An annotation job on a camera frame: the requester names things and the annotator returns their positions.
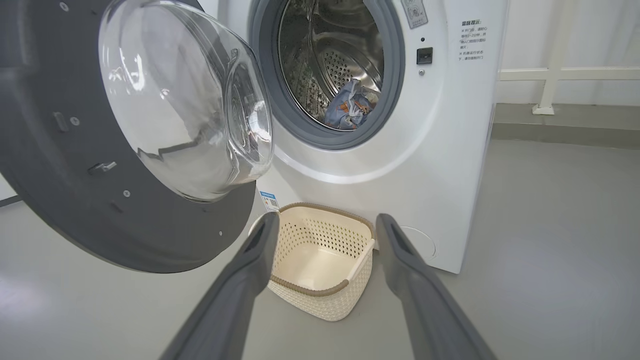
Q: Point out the round white filter cover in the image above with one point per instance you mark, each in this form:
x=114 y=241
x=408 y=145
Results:
x=425 y=242

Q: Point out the blue patterned garment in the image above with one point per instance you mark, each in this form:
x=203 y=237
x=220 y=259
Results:
x=350 y=107

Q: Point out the black text warning label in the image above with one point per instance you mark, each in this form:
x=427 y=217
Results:
x=471 y=40

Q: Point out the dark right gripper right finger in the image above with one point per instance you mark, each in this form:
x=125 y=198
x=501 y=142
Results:
x=425 y=305

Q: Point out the cream perforated laundry basket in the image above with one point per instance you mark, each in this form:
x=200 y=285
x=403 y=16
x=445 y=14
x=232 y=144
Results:
x=320 y=300

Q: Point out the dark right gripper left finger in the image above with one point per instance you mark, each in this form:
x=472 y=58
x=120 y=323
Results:
x=235 y=300

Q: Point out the grey instruction sticker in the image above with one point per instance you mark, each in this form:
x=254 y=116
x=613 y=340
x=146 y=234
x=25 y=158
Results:
x=415 y=12

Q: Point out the blue energy label sticker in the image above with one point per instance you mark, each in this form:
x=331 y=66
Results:
x=270 y=201

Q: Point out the round black glass washer door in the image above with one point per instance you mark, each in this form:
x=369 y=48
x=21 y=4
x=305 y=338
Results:
x=65 y=190

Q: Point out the white front-load washing machine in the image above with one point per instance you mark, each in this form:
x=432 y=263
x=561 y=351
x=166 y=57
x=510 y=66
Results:
x=440 y=150

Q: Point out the white metal railing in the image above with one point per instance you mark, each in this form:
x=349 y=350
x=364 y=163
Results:
x=550 y=74

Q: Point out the stainless steel washing machine drum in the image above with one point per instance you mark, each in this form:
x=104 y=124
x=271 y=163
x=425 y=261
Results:
x=330 y=45

